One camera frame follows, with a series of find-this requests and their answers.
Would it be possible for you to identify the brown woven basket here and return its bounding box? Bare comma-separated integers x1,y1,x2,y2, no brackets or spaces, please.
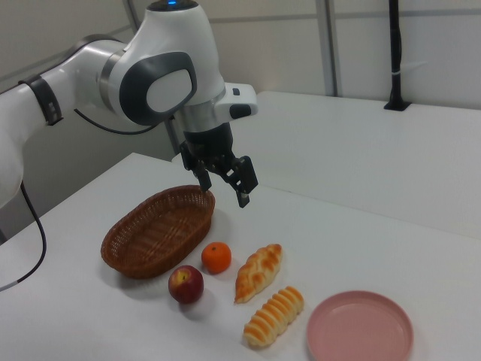
100,184,217,280

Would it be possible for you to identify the black pole with clamp base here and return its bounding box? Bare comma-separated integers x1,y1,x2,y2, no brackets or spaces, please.
383,0,411,112

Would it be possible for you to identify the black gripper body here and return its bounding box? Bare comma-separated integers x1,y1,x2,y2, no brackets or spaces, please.
183,123,237,163

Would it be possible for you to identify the red toy apple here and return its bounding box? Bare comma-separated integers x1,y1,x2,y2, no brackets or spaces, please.
168,265,205,305

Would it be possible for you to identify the orange toy mandarin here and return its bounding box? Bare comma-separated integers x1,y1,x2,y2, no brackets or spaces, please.
201,241,233,275

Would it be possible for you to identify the braided golden toy bread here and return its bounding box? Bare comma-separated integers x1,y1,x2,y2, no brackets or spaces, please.
234,243,283,305

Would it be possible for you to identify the pink plate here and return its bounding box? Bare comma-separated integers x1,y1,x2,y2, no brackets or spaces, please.
306,290,415,361

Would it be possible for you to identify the black velcro cable strap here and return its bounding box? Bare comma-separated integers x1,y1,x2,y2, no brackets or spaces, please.
28,74,65,127

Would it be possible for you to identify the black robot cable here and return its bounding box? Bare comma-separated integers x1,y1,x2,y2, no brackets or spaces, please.
0,107,177,293

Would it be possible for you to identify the grey partition post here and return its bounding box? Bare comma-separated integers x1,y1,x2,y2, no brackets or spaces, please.
322,0,343,97
165,114,183,161

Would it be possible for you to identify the striped toy bread roll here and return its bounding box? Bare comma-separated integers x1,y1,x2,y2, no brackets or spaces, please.
243,285,305,349

